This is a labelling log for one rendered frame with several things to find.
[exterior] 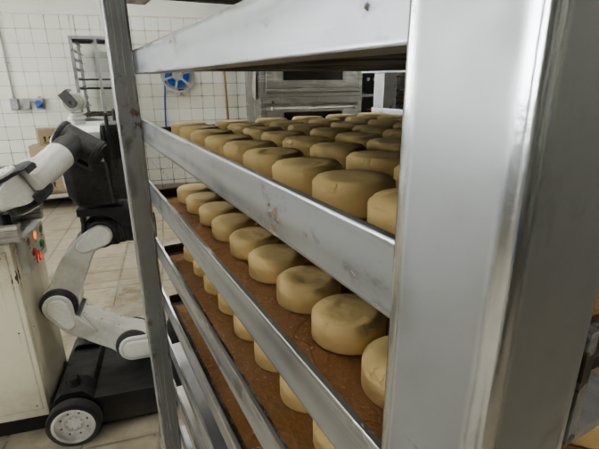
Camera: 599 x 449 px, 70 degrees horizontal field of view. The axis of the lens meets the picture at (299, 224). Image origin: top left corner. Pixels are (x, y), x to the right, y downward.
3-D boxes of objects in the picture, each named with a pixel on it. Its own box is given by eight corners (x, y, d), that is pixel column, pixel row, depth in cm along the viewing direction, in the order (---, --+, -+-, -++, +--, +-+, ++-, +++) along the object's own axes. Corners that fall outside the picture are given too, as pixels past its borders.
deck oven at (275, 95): (266, 208, 488) (258, 12, 424) (247, 185, 597) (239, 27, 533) (390, 197, 529) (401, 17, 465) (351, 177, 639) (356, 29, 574)
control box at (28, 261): (20, 273, 163) (12, 240, 158) (38, 251, 185) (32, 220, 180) (31, 273, 164) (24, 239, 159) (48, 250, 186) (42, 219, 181)
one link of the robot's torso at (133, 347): (169, 333, 211) (167, 309, 207) (169, 356, 193) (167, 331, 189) (125, 340, 206) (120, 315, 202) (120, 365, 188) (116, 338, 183)
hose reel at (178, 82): (200, 147, 567) (192, 58, 532) (201, 149, 551) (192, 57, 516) (167, 149, 556) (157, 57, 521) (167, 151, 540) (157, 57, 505)
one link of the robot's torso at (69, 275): (75, 309, 194) (127, 223, 188) (66, 330, 177) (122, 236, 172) (40, 296, 187) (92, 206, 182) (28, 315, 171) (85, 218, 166)
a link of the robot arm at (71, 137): (78, 175, 143) (100, 155, 153) (84, 157, 137) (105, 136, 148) (45, 158, 140) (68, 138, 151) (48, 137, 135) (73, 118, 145)
